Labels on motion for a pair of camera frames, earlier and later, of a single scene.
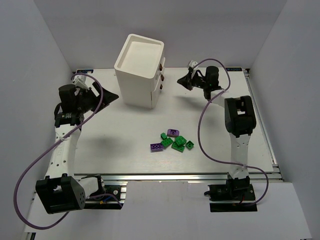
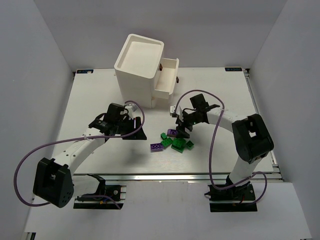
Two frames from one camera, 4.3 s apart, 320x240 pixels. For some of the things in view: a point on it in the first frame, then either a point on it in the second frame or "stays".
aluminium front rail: (182, 176) stays
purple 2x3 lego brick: (156, 147) stays
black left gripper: (94, 96) to (132, 129)
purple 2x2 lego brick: (173, 133) stays
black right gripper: (191, 80) to (184, 125)
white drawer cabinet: (139, 67) stays
